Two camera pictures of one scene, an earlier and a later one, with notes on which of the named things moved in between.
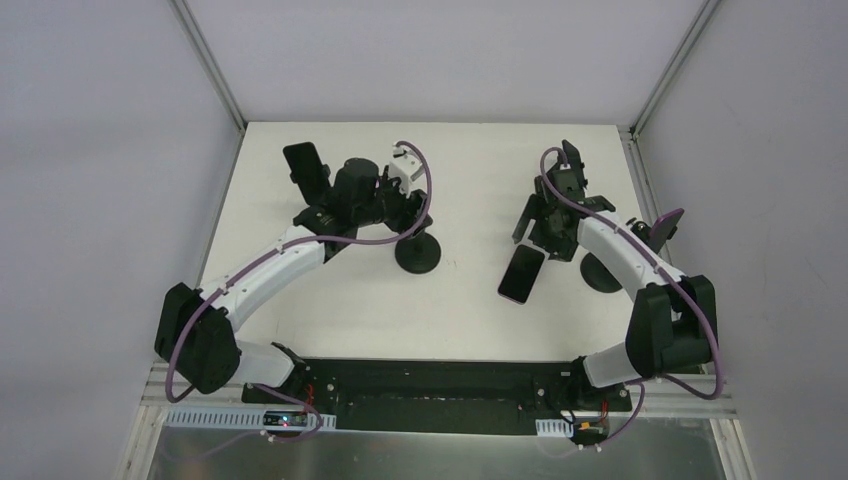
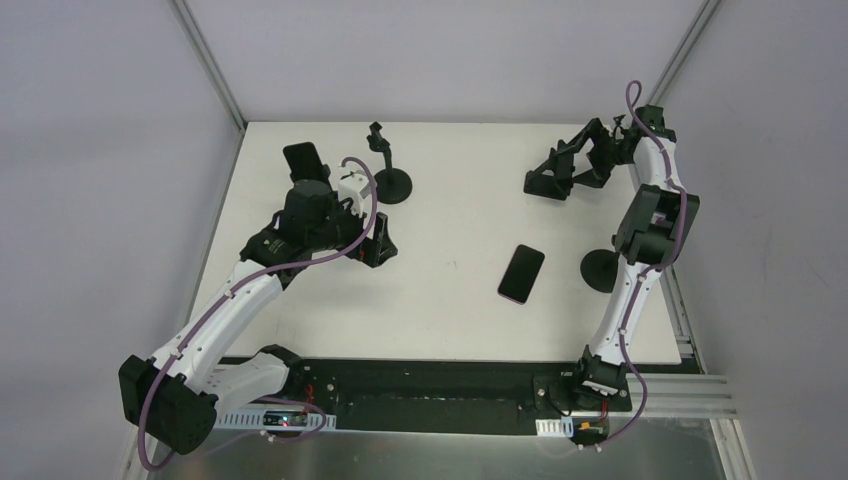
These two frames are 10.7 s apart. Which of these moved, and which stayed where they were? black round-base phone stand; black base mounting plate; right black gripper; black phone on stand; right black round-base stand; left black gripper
Moved: right black gripper; black round-base phone stand; left black gripper
Stayed: right black round-base stand; black phone on stand; black base mounting plate
